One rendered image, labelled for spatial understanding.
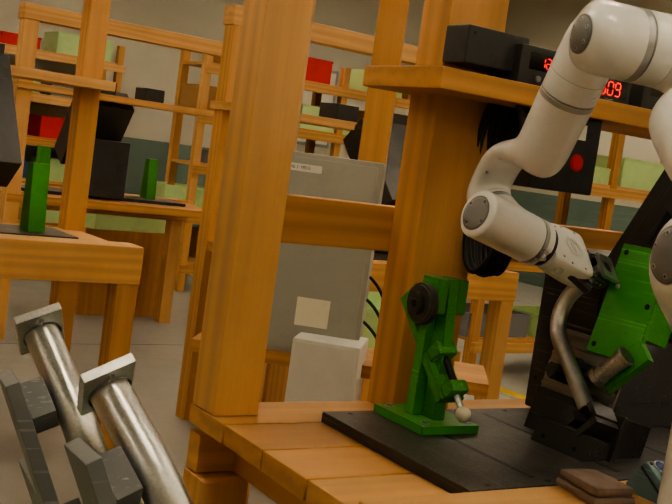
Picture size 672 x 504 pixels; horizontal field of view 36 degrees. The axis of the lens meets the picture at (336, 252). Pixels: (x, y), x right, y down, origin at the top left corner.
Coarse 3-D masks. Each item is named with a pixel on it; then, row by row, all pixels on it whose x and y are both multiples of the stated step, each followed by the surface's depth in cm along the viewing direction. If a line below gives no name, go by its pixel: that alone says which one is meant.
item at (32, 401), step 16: (0, 384) 87; (16, 384) 83; (32, 384) 86; (16, 400) 83; (32, 400) 85; (48, 400) 85; (16, 416) 83; (32, 416) 84; (48, 416) 85; (16, 432) 88; (32, 432) 84; (32, 448) 84; (32, 464) 84; (32, 480) 89; (48, 480) 85; (32, 496) 96; (48, 496) 85
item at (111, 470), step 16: (80, 448) 70; (80, 464) 69; (96, 464) 68; (112, 464) 70; (128, 464) 70; (80, 480) 70; (96, 480) 68; (112, 480) 70; (128, 480) 70; (96, 496) 68; (112, 496) 69; (128, 496) 69
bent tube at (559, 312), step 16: (608, 272) 189; (576, 288) 193; (560, 304) 195; (560, 320) 194; (560, 336) 192; (560, 352) 190; (576, 368) 188; (576, 384) 185; (576, 400) 184; (592, 400) 183
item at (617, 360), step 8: (616, 352) 180; (624, 352) 180; (608, 360) 181; (616, 360) 180; (624, 360) 179; (632, 360) 180; (592, 368) 184; (600, 368) 182; (608, 368) 181; (616, 368) 180; (624, 368) 180; (592, 376) 182; (600, 376) 182; (608, 376) 181; (600, 384) 182
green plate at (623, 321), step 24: (624, 264) 190; (648, 264) 186; (624, 288) 188; (648, 288) 184; (600, 312) 191; (624, 312) 186; (648, 312) 182; (600, 336) 189; (624, 336) 185; (648, 336) 184
